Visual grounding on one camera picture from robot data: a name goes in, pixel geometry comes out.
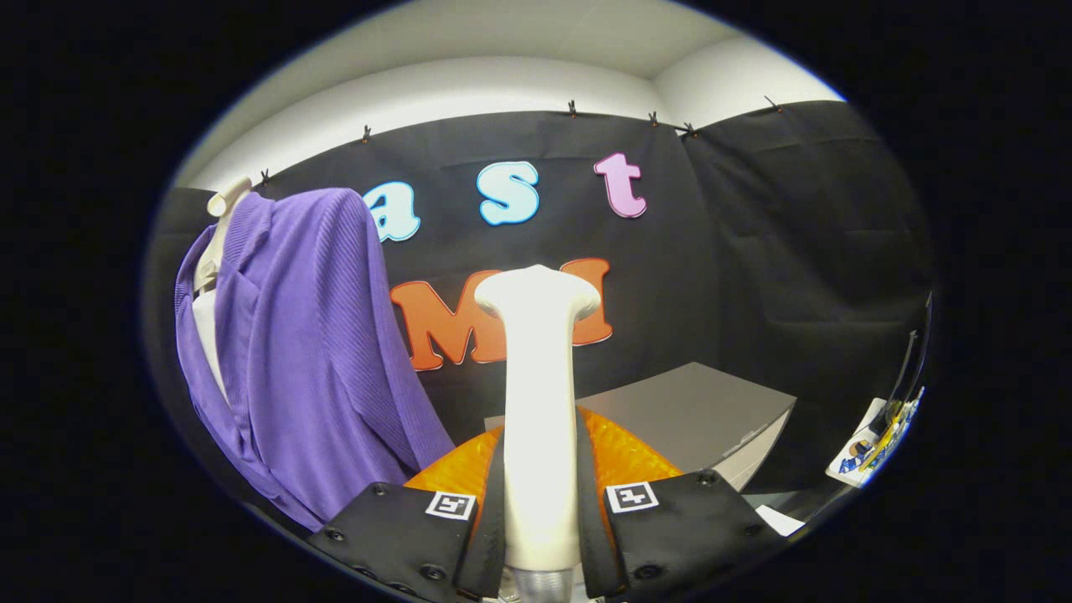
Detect purple corduroy jacket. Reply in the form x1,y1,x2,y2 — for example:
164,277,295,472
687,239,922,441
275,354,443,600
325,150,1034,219
173,188,457,533

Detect white side shelf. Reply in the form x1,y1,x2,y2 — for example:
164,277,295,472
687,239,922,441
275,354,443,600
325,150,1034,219
825,387,926,488

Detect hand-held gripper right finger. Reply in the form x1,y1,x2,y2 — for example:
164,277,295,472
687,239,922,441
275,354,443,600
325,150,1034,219
574,406,788,602

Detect white paper sheet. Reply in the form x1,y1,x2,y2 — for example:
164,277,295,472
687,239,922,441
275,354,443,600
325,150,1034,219
745,502,807,537

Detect beige cabinet with dark top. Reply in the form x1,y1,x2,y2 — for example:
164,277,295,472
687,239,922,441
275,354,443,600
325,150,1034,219
484,362,798,495

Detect black backdrop cloth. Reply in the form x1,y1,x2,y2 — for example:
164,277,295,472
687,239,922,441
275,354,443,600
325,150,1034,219
142,100,935,503

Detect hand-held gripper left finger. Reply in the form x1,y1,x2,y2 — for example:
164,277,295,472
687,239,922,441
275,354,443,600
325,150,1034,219
306,408,509,603

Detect cream clothes hanger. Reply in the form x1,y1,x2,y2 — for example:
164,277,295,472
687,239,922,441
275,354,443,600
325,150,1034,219
193,176,252,294

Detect white garment steamer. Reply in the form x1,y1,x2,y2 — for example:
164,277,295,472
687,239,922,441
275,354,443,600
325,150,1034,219
473,264,602,603

